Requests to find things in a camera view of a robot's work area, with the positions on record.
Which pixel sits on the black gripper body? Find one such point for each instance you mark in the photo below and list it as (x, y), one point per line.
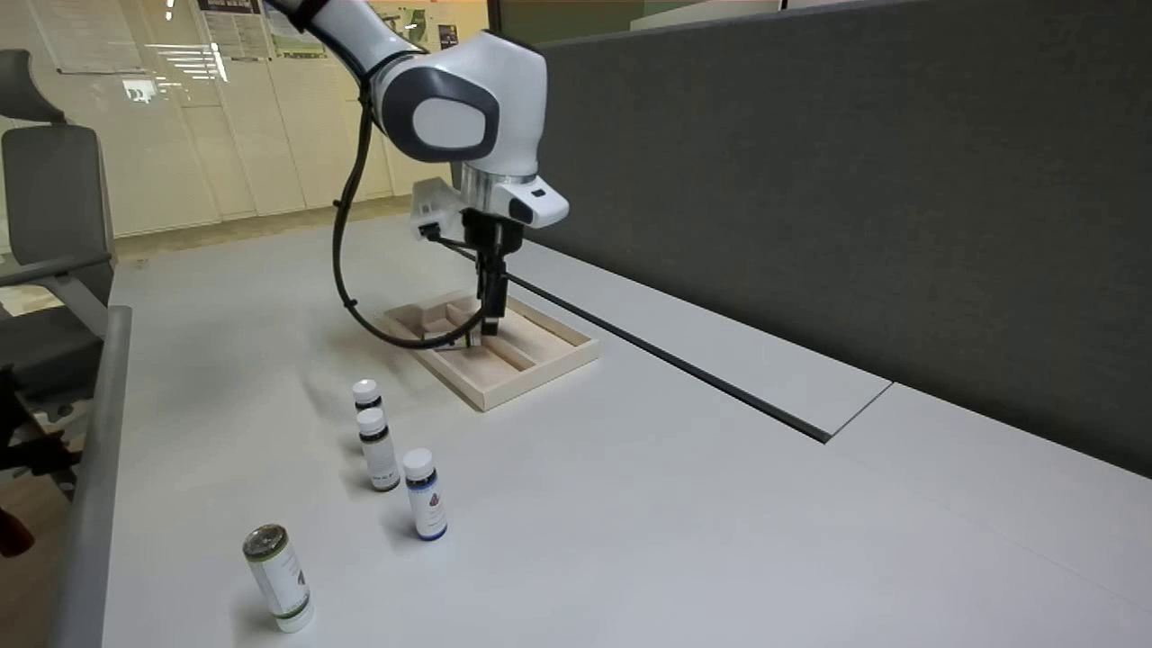
(495, 248)

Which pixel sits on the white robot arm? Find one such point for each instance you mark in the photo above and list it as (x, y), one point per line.
(517, 83)

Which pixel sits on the shallow wooden tray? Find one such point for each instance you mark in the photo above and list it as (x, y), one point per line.
(544, 371)

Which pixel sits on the small white bottle silver cap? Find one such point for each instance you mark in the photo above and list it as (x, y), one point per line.
(280, 579)

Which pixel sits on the large grey partition panel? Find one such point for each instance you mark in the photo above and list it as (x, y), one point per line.
(839, 182)

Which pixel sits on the grey office chair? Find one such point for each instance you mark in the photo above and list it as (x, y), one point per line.
(57, 203)

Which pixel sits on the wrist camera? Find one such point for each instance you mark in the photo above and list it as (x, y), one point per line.
(533, 203)

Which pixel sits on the beige cabinet wall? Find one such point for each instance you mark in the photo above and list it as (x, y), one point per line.
(183, 182)

